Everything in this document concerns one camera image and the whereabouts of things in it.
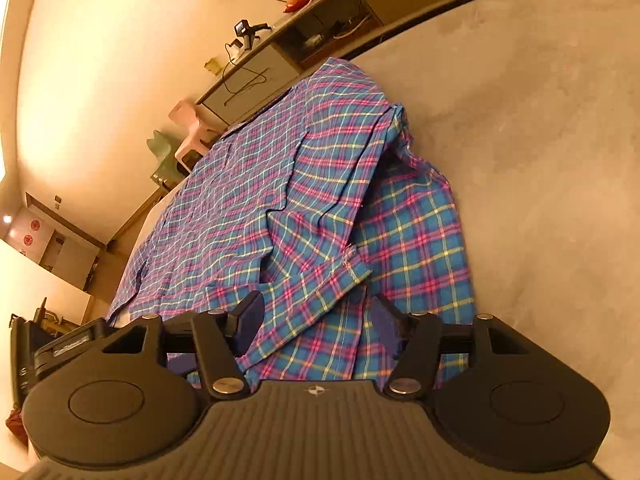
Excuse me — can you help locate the blue pink plaid shirt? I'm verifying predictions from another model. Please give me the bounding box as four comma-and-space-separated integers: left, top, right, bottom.
106, 56, 475, 391

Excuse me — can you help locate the pink plastic child chair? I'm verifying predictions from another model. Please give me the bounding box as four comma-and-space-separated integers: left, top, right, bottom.
169, 99, 222, 171

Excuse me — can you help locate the black power cable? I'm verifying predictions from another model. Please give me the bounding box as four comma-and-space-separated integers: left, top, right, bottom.
222, 57, 269, 109

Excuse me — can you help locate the wooden door with red stickers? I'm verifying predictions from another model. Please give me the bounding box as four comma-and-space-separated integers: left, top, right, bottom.
12, 205, 98, 288

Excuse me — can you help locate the green plastic child chair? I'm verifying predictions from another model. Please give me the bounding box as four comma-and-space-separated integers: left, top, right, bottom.
146, 131, 190, 187

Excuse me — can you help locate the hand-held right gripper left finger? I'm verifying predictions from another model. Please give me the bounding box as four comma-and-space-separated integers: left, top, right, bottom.
102, 290, 265, 402

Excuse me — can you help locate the long grey television cabinet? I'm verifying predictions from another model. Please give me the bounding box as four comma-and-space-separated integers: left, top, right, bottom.
195, 0, 583, 128

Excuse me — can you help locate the black pistol-grip device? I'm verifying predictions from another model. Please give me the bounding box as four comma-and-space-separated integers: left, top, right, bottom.
235, 19, 272, 52

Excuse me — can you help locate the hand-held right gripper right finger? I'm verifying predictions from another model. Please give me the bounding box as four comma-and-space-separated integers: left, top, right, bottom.
372, 294, 533, 401

